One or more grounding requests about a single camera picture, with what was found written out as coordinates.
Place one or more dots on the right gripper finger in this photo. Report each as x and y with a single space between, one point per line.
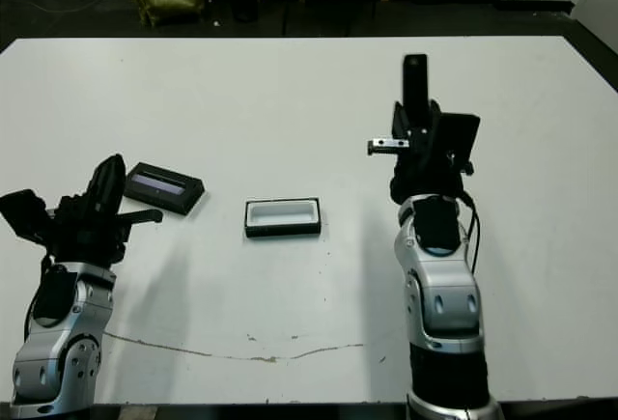
433 116
401 123

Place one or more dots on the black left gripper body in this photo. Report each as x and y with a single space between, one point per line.
87 236

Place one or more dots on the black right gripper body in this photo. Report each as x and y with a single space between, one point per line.
425 174

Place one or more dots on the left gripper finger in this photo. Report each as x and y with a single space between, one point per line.
118 183
102 188

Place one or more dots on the slim black camera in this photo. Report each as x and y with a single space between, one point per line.
416 87

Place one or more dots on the black printed box lid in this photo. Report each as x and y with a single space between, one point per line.
164 188

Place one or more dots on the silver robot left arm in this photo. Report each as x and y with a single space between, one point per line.
63 343

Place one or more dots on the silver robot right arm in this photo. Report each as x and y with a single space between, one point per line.
444 318

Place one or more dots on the black box white insert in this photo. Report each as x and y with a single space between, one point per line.
282 217

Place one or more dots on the white door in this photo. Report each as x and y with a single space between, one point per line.
601 9

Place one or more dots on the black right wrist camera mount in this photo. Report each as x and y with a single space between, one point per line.
458 135

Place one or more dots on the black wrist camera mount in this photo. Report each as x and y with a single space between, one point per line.
458 135
24 217

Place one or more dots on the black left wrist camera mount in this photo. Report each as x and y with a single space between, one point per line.
24 217

